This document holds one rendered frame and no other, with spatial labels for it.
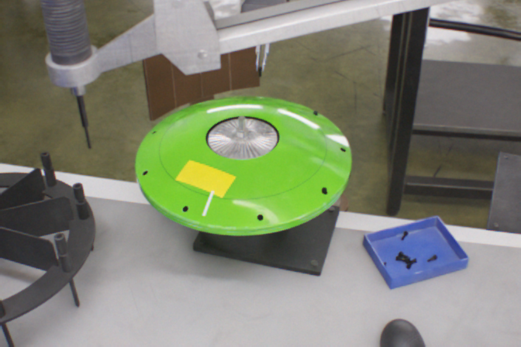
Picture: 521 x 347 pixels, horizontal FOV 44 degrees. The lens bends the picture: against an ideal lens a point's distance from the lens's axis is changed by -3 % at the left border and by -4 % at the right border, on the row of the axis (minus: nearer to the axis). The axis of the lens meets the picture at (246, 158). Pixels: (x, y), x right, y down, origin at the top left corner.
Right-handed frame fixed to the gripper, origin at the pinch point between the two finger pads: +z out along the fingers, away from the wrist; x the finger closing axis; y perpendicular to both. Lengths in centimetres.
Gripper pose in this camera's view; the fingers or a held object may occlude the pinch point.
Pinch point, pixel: (260, 70)
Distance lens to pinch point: 104.4
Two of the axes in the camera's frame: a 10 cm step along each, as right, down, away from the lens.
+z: -1.4, 9.5, -2.9
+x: 9.8, 1.0, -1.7
